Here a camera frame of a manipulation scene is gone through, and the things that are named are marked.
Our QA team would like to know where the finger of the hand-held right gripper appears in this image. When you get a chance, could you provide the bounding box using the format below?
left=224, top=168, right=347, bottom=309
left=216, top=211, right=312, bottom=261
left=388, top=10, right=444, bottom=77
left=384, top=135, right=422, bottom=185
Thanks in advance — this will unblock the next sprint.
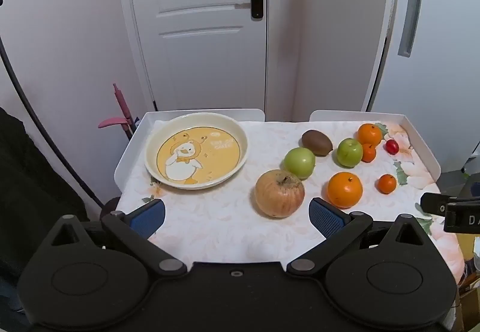
left=420, top=193, right=457, bottom=216

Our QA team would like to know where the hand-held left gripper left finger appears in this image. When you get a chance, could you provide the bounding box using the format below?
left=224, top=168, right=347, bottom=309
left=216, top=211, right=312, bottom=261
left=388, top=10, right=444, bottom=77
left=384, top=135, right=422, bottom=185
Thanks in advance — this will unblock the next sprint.
left=41, top=199, right=187, bottom=280

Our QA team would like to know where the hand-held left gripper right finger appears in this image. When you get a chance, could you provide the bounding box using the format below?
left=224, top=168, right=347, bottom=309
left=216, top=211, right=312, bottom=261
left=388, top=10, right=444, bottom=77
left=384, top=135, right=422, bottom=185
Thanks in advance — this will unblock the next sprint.
left=287, top=198, right=436, bottom=277

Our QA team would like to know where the large orange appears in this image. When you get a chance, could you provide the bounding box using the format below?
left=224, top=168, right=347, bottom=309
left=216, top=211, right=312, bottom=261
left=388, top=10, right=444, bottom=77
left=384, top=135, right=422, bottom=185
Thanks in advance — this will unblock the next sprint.
left=327, top=172, right=364, bottom=209

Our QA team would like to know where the small tangerine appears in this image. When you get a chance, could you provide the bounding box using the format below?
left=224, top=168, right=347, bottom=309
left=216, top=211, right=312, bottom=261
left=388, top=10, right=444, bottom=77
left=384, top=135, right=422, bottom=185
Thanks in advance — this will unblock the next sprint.
left=361, top=143, right=377, bottom=163
left=377, top=174, right=397, bottom=195

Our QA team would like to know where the large red yellow apple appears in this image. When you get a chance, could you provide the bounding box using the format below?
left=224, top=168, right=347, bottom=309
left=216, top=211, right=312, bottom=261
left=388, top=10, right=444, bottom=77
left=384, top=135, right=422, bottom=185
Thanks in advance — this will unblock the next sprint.
left=254, top=169, right=305, bottom=219

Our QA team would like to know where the green apple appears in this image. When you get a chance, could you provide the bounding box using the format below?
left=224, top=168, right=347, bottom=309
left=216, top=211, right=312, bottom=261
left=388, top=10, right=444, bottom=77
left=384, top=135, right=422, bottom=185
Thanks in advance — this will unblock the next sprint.
left=336, top=138, right=364, bottom=168
left=283, top=147, right=316, bottom=180

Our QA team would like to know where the duck printed cream plate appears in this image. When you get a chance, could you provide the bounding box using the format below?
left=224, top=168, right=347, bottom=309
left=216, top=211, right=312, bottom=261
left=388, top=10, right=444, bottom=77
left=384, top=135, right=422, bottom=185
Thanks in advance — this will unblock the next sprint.
left=144, top=112, right=249, bottom=190

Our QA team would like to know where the floral table cloth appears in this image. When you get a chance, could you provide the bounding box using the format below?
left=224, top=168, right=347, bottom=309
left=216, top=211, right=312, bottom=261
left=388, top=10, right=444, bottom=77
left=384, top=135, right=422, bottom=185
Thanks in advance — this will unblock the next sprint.
left=116, top=118, right=466, bottom=286

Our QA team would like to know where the brown kiwi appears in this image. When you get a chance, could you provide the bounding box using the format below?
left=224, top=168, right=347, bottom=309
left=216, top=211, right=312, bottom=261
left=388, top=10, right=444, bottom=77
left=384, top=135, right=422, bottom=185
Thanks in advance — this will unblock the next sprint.
left=302, top=130, right=334, bottom=157

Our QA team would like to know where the cardboard box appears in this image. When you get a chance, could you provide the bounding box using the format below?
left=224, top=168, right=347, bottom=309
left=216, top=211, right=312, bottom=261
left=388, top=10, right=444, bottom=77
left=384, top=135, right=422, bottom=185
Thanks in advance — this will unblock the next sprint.
left=455, top=281, right=480, bottom=332

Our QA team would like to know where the medium orange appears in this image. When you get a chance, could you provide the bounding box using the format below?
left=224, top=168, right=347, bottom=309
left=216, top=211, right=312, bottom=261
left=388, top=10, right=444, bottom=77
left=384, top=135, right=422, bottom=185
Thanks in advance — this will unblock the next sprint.
left=357, top=123, right=383, bottom=147

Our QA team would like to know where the dark cloth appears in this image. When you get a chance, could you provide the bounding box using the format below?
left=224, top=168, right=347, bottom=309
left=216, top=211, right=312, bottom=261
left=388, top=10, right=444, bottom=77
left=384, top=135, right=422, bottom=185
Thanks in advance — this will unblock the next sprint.
left=0, top=107, right=91, bottom=319

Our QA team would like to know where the white sliding door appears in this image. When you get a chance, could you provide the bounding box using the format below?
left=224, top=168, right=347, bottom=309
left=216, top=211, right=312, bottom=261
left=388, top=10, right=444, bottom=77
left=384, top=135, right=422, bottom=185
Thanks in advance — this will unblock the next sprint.
left=369, top=0, right=480, bottom=169

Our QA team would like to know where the curved dark tube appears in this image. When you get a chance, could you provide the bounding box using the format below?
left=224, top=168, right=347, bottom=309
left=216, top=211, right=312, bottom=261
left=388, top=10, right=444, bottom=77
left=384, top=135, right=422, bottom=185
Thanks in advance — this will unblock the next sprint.
left=0, top=30, right=108, bottom=210

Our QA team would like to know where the white panel door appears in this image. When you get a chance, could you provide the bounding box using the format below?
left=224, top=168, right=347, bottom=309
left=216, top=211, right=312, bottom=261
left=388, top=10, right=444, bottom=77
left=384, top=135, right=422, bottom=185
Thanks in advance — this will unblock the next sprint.
left=124, top=0, right=269, bottom=112

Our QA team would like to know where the recessed grey door handle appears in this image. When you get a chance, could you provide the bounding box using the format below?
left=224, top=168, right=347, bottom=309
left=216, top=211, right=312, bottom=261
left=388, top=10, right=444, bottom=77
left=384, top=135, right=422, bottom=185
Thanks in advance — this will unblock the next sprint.
left=398, top=0, right=423, bottom=57

